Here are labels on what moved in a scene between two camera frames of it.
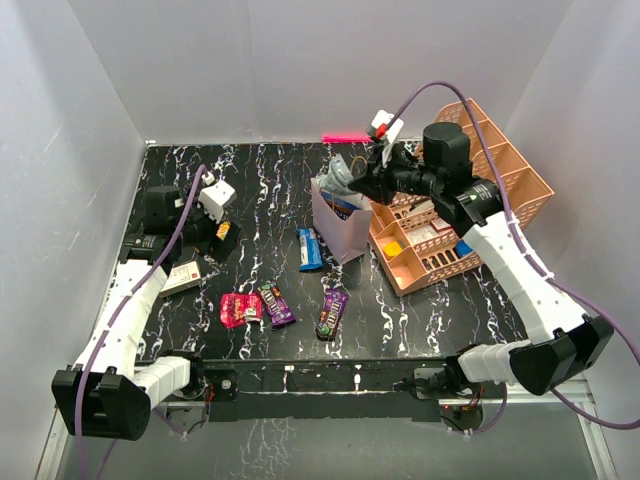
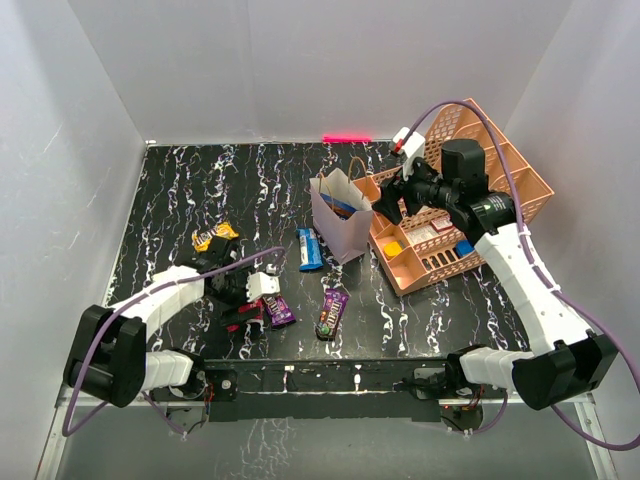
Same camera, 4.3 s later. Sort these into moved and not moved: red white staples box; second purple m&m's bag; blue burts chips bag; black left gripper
Moved: black left gripper
Not moved: red white staples box; second purple m&m's bag; blue burts chips bag
